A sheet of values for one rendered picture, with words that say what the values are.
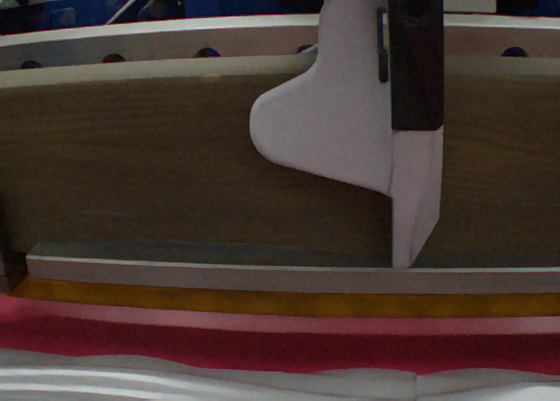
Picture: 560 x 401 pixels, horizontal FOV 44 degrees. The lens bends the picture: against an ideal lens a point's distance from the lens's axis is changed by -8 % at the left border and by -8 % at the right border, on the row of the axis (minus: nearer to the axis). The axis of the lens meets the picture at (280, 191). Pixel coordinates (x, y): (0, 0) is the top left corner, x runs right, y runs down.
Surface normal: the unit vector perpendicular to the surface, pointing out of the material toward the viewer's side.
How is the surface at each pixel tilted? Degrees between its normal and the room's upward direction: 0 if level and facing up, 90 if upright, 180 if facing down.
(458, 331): 0
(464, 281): 90
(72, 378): 31
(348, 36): 82
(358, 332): 0
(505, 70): 27
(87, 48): 90
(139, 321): 0
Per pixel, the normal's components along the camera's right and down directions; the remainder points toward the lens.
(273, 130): -0.17, 0.22
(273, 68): -0.12, -0.67
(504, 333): -0.05, -0.93
